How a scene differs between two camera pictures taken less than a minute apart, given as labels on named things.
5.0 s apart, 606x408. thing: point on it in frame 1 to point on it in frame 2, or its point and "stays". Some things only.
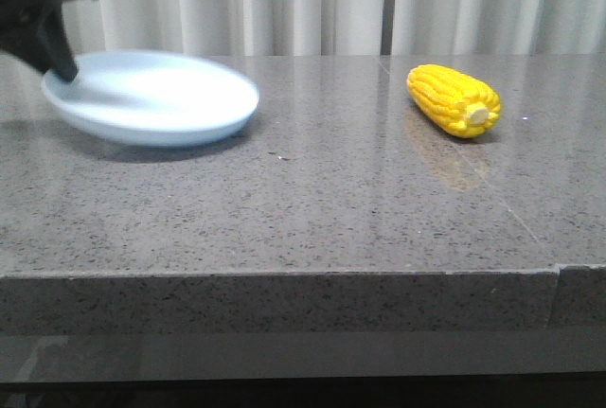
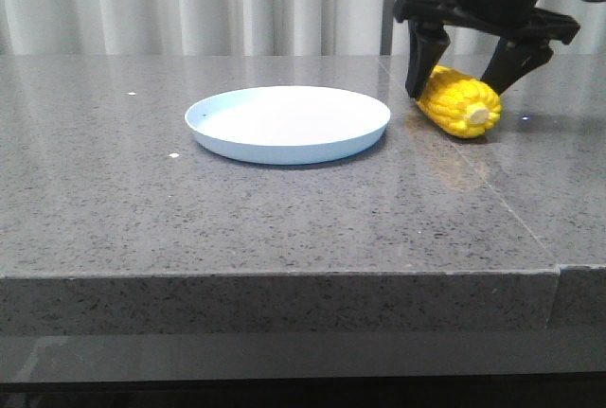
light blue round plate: x=151 y=98 to x=275 y=125
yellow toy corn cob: x=460 y=105 stays
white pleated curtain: x=340 y=4 stays
